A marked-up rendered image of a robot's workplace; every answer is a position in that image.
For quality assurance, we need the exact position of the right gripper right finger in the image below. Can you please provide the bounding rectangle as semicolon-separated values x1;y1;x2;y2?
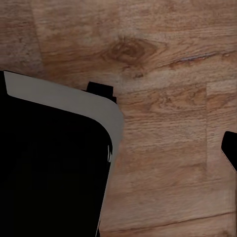
221;131;237;170

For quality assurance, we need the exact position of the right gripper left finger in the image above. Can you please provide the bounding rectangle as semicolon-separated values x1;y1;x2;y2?
0;131;26;190

